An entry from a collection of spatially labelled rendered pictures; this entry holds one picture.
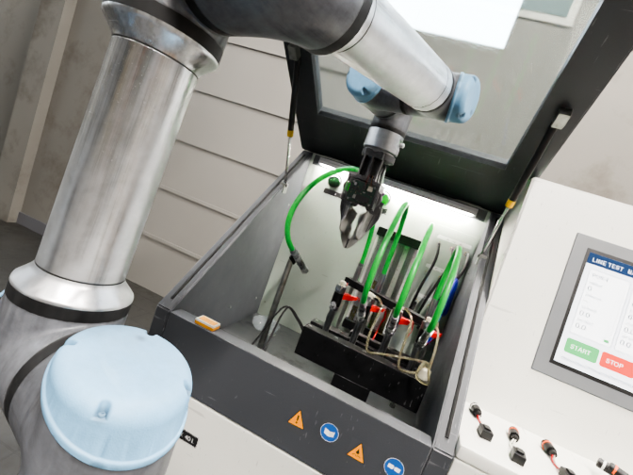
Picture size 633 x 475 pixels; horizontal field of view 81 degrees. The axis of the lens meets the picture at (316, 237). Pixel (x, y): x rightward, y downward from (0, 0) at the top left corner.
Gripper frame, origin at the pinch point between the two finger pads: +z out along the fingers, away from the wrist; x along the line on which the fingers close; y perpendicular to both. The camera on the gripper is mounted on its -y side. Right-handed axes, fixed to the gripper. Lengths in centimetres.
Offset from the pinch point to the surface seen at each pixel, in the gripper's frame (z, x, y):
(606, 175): -83, 105, -208
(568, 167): -82, 82, -208
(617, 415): 15, 66, -16
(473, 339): 11.3, 32.9, -11.0
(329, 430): 36.0, 11.4, 8.3
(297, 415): 36.5, 4.2, 8.3
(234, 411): 42.9, -9.1, 8.2
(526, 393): 19, 48, -15
